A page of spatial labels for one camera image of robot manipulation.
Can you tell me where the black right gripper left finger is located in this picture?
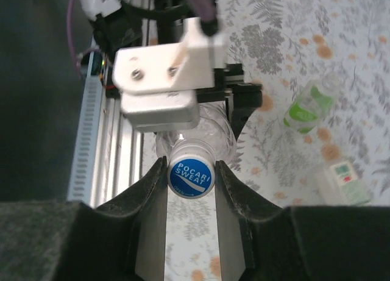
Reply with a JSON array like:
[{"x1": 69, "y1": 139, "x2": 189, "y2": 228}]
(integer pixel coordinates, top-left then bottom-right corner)
[{"x1": 0, "y1": 157, "x2": 169, "y2": 281}]

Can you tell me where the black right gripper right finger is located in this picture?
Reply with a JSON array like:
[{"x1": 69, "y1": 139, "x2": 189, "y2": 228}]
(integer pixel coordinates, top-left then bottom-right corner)
[{"x1": 215, "y1": 160, "x2": 390, "y2": 281}]

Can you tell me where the clear Pocari Sweat bottle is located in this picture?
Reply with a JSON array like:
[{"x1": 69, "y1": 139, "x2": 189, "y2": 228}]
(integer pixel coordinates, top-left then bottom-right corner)
[{"x1": 155, "y1": 101, "x2": 239, "y2": 172}]

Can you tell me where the clear bottle bright green label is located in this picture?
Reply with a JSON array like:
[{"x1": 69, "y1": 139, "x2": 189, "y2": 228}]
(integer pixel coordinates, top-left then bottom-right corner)
[{"x1": 282, "y1": 72, "x2": 336, "y2": 135}]

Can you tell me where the blue white Pocari bottle cap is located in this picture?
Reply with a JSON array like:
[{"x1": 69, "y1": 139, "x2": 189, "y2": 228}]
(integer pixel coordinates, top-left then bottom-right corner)
[{"x1": 166, "y1": 139, "x2": 216, "y2": 199}]

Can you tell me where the clear bottle white green label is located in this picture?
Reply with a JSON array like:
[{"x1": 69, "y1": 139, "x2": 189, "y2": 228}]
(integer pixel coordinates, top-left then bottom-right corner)
[{"x1": 307, "y1": 160, "x2": 374, "y2": 206}]

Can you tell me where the controller board green LED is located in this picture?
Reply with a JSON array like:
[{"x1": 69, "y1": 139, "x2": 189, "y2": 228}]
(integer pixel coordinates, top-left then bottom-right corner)
[{"x1": 91, "y1": 49, "x2": 107, "y2": 76}]

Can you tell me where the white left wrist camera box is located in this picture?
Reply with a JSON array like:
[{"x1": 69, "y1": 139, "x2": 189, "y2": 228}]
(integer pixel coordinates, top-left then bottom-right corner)
[{"x1": 112, "y1": 17, "x2": 229, "y2": 132}]

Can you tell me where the aluminium frame rail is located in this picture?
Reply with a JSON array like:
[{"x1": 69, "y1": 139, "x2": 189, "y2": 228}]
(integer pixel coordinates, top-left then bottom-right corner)
[{"x1": 91, "y1": 43, "x2": 144, "y2": 209}]

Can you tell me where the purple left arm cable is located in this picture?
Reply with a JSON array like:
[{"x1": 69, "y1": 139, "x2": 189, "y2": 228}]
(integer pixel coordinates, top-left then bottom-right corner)
[{"x1": 182, "y1": 0, "x2": 220, "y2": 37}]

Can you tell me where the slotted grey cable duct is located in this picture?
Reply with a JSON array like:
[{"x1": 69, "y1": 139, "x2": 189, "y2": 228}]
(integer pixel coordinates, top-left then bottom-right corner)
[{"x1": 66, "y1": 76, "x2": 105, "y2": 203}]

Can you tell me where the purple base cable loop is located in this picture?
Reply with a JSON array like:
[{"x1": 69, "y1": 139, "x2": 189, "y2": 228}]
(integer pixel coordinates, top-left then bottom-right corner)
[{"x1": 66, "y1": 0, "x2": 103, "y2": 79}]

